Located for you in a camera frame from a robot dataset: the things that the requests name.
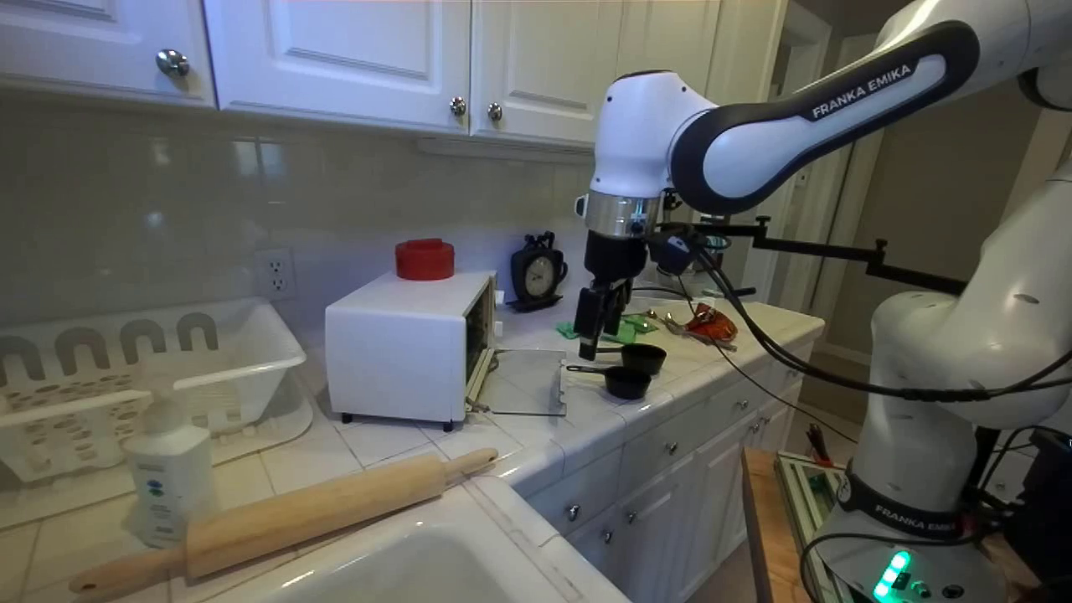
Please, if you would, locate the white soap dispenser bottle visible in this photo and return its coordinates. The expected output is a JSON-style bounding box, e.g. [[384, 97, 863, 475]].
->
[[120, 381, 221, 550]]

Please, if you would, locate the white cabinet door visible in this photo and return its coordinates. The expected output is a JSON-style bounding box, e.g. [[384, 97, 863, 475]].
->
[[199, 0, 479, 135], [0, 0, 216, 112], [617, 0, 730, 84], [467, 0, 629, 150]]

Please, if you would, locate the wooden board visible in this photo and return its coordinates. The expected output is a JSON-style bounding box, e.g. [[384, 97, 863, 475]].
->
[[740, 446, 815, 603]]

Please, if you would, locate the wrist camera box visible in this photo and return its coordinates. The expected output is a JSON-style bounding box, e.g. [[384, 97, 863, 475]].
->
[[647, 229, 696, 279]]

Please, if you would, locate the black kitchen clock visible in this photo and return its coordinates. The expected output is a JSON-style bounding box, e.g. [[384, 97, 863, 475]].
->
[[504, 229, 571, 316]]

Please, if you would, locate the green packet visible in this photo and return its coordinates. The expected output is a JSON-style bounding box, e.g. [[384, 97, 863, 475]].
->
[[553, 316, 656, 345]]

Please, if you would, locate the white toaster oven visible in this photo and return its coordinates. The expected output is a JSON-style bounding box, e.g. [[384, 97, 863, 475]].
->
[[322, 267, 503, 431]]

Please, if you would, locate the white base cabinet with drawers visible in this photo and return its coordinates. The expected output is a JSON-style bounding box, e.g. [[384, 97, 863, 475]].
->
[[515, 332, 824, 603]]

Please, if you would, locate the large black measuring cup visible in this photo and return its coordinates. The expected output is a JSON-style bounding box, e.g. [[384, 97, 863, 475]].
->
[[580, 342, 668, 381]]

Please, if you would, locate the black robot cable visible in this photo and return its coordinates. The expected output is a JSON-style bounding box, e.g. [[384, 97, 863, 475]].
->
[[656, 229, 1072, 407]]

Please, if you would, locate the orange tool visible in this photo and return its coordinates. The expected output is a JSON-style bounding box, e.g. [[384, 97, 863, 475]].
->
[[681, 303, 742, 350]]

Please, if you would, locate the white sink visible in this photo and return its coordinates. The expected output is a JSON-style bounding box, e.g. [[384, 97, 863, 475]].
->
[[204, 506, 629, 603]]

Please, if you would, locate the glass oven door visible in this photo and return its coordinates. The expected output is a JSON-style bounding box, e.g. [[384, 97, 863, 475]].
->
[[471, 342, 571, 424]]

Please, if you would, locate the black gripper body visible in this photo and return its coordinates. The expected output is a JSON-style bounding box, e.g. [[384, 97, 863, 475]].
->
[[580, 229, 654, 291]]

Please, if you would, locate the white wall outlet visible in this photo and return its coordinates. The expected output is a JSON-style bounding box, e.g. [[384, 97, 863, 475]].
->
[[262, 250, 296, 303]]

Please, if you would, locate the black control box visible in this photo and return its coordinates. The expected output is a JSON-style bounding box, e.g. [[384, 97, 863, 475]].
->
[[1002, 430, 1072, 589]]

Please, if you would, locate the wooden rolling pin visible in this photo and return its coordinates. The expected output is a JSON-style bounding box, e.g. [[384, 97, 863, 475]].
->
[[68, 446, 503, 601]]

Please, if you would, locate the red round container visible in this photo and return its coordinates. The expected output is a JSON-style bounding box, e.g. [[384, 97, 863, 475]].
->
[[391, 236, 457, 285]]

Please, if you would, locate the small black measuring cup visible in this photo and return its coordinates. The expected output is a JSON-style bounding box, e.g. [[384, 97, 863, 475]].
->
[[562, 362, 654, 402]]

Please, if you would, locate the white dish rack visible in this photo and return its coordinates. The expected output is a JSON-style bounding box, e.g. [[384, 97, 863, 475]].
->
[[0, 296, 310, 487]]

